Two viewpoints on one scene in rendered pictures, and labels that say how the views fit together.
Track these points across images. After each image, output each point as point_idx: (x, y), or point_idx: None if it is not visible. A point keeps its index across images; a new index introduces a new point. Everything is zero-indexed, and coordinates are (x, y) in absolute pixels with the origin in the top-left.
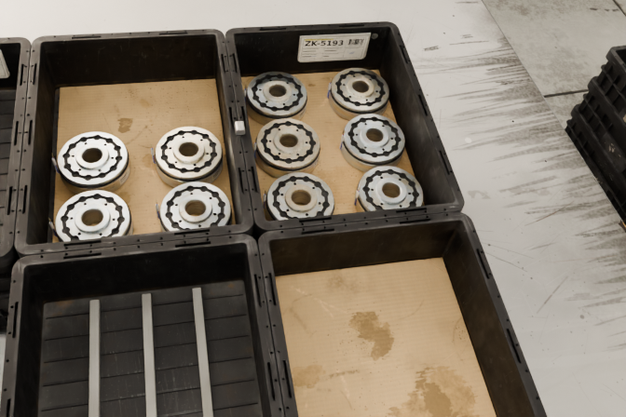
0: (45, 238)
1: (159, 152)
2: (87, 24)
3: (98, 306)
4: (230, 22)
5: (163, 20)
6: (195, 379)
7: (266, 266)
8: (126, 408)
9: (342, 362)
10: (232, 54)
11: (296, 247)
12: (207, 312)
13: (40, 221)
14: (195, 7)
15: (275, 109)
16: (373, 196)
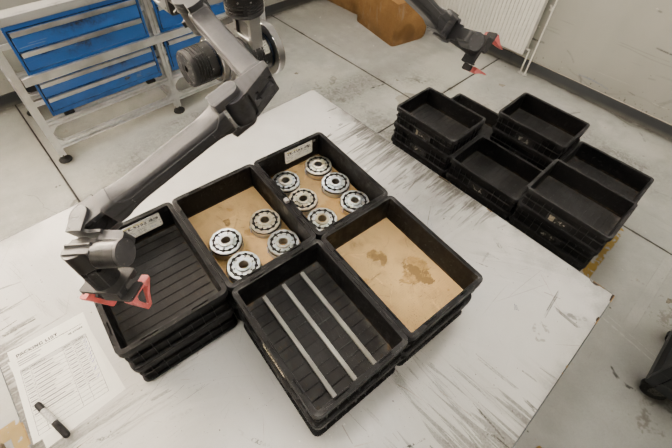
0: None
1: (253, 226)
2: (165, 188)
3: (267, 298)
4: (234, 159)
5: (201, 171)
6: (322, 306)
7: (330, 247)
8: (302, 329)
9: (372, 272)
10: (262, 171)
11: (335, 236)
12: (310, 279)
13: None
14: (213, 159)
15: (289, 188)
16: (349, 205)
